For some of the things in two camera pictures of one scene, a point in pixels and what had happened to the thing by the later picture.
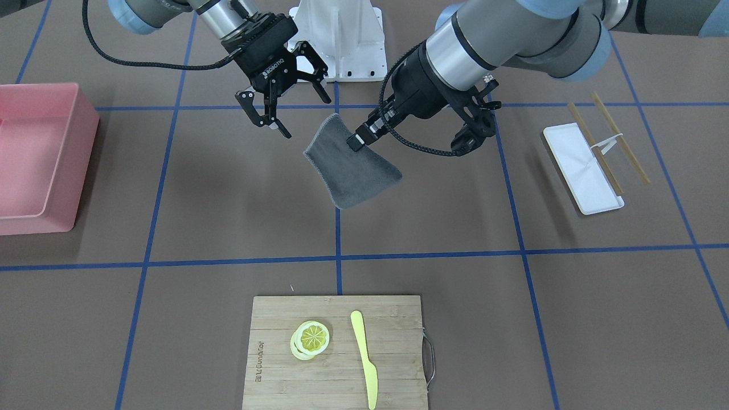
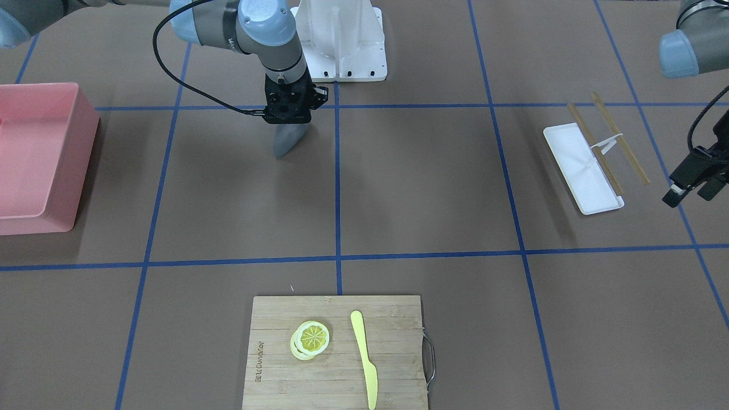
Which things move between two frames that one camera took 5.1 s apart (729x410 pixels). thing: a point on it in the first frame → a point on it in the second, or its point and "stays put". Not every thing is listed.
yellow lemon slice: x=310 y=338 stays put
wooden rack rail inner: x=611 y=176 stays put
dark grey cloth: x=350 y=177 → x=286 y=137
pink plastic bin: x=47 y=134 stays put
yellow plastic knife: x=370 y=369 stays put
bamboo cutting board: x=401 y=352 stays put
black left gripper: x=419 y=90 → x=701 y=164
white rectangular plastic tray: x=581 y=169 stays put
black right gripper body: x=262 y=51 → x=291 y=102
